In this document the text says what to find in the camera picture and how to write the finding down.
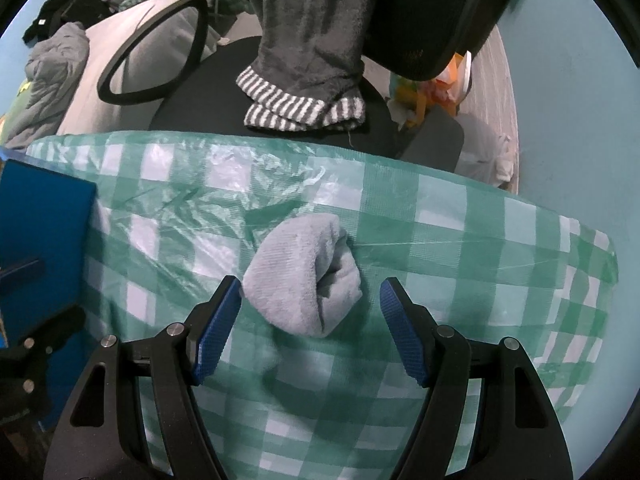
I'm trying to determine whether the black clothing heap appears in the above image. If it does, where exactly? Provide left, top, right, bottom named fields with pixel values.
left=22, top=0, right=118, bottom=43

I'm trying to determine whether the green checked plastic tablecloth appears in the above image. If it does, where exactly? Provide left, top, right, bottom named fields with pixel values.
left=25, top=130, right=618, bottom=480

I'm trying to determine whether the white plastic bag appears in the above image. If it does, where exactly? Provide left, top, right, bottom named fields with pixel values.
left=457, top=112, right=516, bottom=186

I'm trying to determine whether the grey towel on chair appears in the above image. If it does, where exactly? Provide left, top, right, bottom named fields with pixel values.
left=236, top=0, right=381, bottom=133

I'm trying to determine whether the grey quilt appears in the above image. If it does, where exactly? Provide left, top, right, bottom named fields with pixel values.
left=0, top=22, right=91, bottom=150

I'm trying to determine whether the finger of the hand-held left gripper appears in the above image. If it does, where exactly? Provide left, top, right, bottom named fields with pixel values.
left=0, top=305, right=88, bottom=411
left=0, top=258, right=41, bottom=282

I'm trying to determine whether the white duvet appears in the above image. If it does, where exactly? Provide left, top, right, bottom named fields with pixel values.
left=55, top=0, right=221, bottom=136

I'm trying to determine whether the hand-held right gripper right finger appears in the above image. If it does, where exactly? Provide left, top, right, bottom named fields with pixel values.
left=379, top=277, right=575, bottom=480

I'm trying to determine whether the black office chair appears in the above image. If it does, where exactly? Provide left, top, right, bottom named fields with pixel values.
left=97, top=0, right=531, bottom=168

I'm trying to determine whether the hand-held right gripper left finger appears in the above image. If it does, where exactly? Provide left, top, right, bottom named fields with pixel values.
left=42, top=275, right=243, bottom=480

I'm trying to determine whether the cardboard box with blue outside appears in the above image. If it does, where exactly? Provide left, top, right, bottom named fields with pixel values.
left=0, top=157, right=98, bottom=431

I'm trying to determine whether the grey sock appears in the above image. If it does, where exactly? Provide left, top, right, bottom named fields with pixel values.
left=242, top=212, right=362, bottom=338

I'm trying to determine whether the green printed pillow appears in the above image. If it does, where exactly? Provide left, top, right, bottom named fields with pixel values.
left=0, top=85, right=31, bottom=133

